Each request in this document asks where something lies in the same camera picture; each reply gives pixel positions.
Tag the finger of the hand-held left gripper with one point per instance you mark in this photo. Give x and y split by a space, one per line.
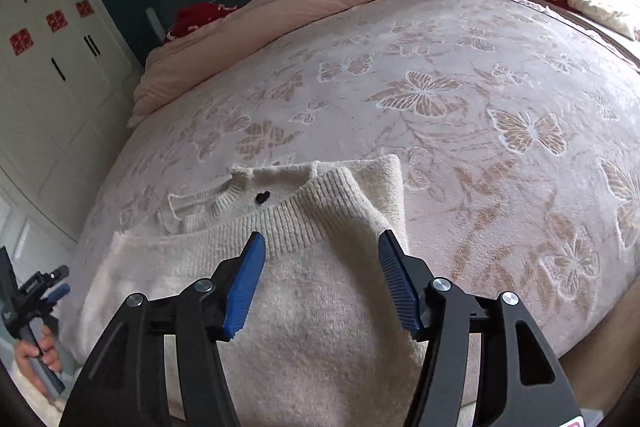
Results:
59 293

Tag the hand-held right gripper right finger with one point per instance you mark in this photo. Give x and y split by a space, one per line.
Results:
400 287

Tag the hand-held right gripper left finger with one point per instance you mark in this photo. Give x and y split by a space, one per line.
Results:
245 283

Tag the cream knitted sweater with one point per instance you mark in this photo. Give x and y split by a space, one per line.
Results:
320 307

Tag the person's left hand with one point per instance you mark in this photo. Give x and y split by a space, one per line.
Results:
42 354

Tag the butterfly patterned bed blanket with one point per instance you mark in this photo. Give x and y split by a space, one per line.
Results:
400 117

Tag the white wardrobe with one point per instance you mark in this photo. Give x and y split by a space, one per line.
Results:
50 97

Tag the red paper decoration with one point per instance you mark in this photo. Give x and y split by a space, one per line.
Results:
21 43
84 8
56 20

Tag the red cloth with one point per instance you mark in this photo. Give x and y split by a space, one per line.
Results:
197 21

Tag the pink duvet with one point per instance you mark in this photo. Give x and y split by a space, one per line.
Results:
280 12

